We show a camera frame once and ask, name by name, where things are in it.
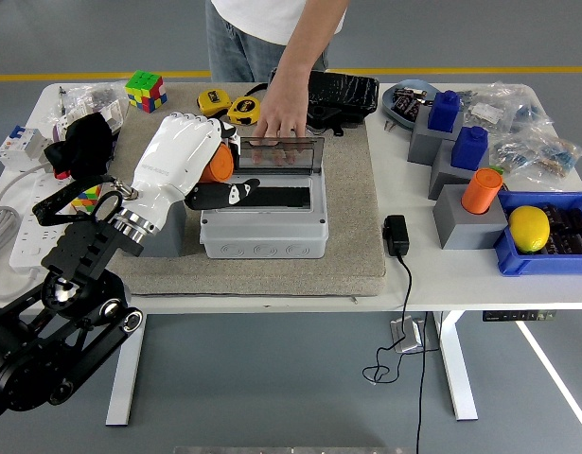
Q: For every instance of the yellow lemon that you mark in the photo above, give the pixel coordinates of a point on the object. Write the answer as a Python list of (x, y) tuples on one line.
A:
[(529, 229)]

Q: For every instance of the small metal clip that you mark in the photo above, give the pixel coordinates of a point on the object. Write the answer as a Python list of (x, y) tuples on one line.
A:
[(390, 125)]

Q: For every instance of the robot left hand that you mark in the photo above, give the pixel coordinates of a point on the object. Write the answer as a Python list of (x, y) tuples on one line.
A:
[(177, 156)]

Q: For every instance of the orange cylinder battery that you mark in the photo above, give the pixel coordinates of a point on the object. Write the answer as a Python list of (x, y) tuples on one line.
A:
[(219, 165), (480, 194)]

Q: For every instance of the silver metal bracket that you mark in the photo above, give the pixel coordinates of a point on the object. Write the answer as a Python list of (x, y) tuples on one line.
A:
[(406, 337)]

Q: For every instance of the small dark battery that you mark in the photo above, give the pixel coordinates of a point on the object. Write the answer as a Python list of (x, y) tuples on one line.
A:
[(412, 110), (403, 97)]

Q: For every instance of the person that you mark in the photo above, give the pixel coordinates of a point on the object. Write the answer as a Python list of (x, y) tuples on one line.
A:
[(238, 52)]

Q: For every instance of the person's left hand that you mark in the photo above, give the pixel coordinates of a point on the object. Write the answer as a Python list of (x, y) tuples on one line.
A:
[(283, 113)]

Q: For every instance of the grey holder block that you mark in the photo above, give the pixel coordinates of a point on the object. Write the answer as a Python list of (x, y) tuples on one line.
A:
[(444, 182), (170, 241), (423, 146), (465, 232)]

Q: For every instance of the white table leg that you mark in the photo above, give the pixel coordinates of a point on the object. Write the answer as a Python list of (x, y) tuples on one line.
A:
[(125, 392), (458, 378)]

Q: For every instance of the black power adapter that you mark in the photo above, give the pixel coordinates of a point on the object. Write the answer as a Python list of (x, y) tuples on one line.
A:
[(396, 236)]

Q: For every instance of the clear bag of screws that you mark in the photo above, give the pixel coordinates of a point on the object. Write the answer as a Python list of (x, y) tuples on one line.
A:
[(99, 94)]

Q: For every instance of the white socket module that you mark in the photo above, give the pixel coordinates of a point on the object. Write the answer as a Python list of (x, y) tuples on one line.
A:
[(113, 113)]

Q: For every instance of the black table control panel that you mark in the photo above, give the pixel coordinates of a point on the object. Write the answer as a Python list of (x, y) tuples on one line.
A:
[(520, 316)]

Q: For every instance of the thin metal screwdriver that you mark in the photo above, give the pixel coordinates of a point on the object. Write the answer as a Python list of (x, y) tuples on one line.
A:
[(62, 101)]

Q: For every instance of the small green part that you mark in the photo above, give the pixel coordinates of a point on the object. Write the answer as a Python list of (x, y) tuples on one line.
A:
[(496, 168)]

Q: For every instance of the blue plastic bin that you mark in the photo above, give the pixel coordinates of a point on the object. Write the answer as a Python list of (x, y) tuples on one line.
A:
[(541, 265)]

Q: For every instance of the black cloth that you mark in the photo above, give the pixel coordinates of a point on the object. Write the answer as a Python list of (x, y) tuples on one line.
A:
[(82, 142)]

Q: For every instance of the white power strip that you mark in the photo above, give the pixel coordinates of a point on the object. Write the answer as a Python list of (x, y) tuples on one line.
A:
[(30, 236)]

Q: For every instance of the person's left forearm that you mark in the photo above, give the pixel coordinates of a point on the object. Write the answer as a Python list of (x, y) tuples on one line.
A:
[(305, 47)]

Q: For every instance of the blue bottle-shaped block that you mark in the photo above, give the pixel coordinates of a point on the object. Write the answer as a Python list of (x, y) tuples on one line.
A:
[(469, 151), (444, 113)]

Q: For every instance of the clear bag of components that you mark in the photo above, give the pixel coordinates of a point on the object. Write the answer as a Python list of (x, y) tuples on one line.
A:
[(558, 156), (532, 113), (484, 111), (510, 153)]

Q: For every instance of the black wrapped case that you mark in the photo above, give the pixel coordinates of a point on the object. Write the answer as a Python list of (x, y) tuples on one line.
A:
[(347, 92)]

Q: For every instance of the white circuit breaker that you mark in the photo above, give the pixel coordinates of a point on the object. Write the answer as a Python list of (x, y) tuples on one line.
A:
[(21, 149)]

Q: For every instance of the blue-grey dish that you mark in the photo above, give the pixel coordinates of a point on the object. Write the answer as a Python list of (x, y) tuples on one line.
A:
[(389, 106)]

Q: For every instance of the small Rubik's cube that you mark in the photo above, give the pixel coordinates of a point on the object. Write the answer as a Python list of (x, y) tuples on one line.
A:
[(84, 201)]

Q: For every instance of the grey-brown mat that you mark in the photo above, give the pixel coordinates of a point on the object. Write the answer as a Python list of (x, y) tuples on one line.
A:
[(271, 279)]

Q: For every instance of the grey electrical box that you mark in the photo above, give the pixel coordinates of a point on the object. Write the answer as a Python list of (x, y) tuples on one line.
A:
[(262, 236)]

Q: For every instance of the large Rubik's cube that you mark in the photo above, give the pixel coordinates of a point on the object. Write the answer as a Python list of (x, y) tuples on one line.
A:
[(146, 92)]

